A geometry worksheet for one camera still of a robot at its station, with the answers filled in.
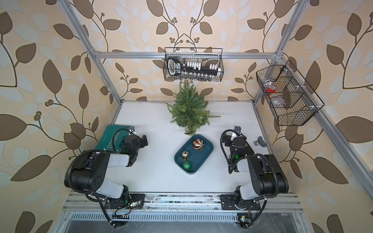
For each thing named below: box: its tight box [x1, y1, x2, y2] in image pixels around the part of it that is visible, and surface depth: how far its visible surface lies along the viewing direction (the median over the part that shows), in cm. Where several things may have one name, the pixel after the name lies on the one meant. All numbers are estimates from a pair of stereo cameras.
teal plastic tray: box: [173, 133, 215, 175], surface depth 91 cm
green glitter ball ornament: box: [182, 160, 192, 170], surface depth 84 cm
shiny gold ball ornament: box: [180, 150, 189, 162], surface depth 89 cm
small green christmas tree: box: [165, 80, 221, 136], surface depth 80 cm
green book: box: [95, 124, 135, 153], surface depth 93 cm
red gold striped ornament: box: [192, 138, 205, 151], surface depth 91 cm
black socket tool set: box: [166, 56, 222, 81], surface depth 86 cm
